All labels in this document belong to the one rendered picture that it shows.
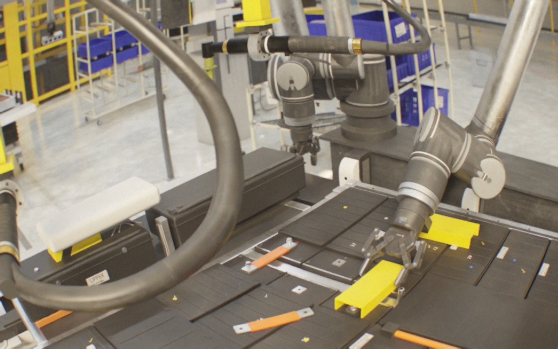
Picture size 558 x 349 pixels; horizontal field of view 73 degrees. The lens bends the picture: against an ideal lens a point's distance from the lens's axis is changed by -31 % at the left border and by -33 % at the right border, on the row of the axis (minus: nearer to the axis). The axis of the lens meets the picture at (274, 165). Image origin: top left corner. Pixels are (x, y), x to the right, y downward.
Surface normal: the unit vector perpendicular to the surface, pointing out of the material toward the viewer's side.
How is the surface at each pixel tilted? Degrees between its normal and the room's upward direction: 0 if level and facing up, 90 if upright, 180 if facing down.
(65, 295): 46
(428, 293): 0
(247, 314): 0
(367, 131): 23
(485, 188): 90
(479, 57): 90
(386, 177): 90
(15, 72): 90
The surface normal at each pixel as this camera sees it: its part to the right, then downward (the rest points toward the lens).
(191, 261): 0.61, -0.07
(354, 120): -0.75, 0.32
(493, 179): -0.23, 0.38
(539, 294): -0.11, -0.92
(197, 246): 0.26, -0.57
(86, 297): 0.01, -0.39
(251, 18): -0.46, 0.37
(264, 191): 0.72, 0.18
